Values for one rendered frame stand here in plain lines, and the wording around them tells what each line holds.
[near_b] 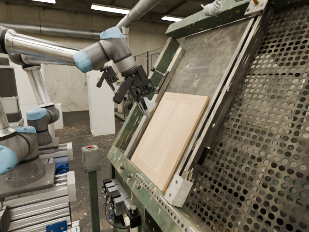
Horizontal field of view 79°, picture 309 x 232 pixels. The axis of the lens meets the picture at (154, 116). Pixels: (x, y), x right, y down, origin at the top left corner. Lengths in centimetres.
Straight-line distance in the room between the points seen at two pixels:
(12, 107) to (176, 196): 91
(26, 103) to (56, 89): 588
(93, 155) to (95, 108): 354
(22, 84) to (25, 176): 265
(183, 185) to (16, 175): 70
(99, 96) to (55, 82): 457
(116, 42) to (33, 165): 63
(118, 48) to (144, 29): 966
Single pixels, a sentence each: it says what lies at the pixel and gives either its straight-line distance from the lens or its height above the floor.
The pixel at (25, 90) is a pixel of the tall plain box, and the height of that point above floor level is 129.
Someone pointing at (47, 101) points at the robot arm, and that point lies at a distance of 155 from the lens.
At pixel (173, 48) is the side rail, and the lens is 182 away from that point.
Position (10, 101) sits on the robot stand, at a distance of 118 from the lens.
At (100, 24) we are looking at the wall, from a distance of 978.
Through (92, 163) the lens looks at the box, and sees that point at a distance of 158.
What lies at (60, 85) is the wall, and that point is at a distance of 934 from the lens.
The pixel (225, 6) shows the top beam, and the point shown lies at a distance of 139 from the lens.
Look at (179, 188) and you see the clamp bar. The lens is 90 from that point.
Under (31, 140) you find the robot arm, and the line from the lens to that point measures 94.
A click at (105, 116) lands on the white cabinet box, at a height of 49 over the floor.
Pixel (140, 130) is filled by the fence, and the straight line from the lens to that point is 141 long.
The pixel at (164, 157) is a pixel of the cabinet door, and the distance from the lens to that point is 111.
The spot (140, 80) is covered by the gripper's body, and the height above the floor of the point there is 146.
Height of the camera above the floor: 147
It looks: 11 degrees down
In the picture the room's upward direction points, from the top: straight up
